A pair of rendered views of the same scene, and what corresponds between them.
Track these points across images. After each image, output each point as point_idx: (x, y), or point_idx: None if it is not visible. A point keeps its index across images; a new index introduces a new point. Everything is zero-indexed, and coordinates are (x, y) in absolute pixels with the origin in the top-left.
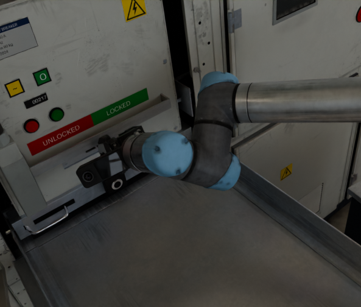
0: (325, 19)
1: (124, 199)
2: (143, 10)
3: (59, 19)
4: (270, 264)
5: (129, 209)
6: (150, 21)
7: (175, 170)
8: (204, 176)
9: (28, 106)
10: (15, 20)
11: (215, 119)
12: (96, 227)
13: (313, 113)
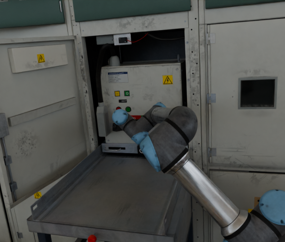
0: None
1: (142, 159)
2: (171, 82)
3: (137, 75)
4: (149, 194)
5: (139, 162)
6: (174, 87)
7: (115, 121)
8: (128, 131)
9: (119, 102)
10: (123, 71)
11: (145, 115)
12: (123, 161)
13: (160, 118)
